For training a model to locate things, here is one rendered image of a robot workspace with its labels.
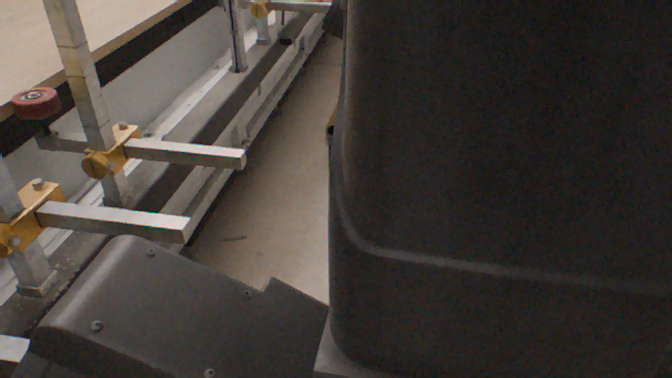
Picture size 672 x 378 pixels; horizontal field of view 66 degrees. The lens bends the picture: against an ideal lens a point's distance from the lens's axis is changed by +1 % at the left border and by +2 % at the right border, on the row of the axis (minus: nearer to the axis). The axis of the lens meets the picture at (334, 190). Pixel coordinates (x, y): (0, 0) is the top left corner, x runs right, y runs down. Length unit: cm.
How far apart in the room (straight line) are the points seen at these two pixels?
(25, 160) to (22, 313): 39
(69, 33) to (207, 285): 85
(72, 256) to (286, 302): 90
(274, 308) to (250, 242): 190
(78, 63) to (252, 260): 118
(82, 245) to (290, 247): 110
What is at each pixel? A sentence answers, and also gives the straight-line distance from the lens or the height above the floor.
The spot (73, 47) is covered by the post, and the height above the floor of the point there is 103.
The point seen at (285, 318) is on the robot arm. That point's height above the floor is 121.
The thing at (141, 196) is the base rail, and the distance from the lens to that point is 115.
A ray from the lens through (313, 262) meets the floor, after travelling 195.
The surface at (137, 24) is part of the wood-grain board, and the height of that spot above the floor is 90.
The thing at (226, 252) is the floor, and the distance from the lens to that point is 204.
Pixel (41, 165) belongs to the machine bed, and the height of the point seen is 74.
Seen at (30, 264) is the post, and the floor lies 77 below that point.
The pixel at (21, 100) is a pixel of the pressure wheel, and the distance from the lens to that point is 116.
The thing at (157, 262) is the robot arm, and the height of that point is 122.
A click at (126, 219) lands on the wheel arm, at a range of 84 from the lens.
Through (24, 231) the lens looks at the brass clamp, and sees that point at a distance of 91.
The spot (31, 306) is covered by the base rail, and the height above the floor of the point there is 70.
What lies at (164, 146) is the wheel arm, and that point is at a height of 82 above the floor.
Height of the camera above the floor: 133
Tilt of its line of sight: 35 degrees down
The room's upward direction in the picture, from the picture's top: straight up
